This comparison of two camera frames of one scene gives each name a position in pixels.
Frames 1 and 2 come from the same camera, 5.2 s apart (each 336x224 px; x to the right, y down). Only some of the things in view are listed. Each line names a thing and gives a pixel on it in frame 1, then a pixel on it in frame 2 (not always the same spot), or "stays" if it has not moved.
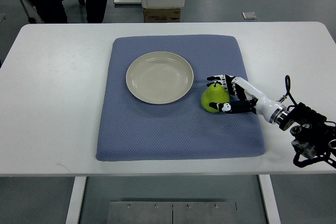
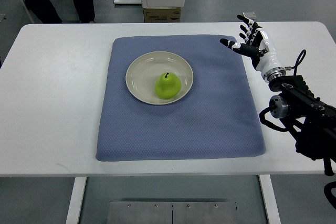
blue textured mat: (130, 129) stays
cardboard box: (151, 15) stays
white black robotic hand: (243, 98) → (258, 46)
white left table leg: (74, 209) stays
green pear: (214, 94) → (167, 86)
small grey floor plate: (249, 16) stays
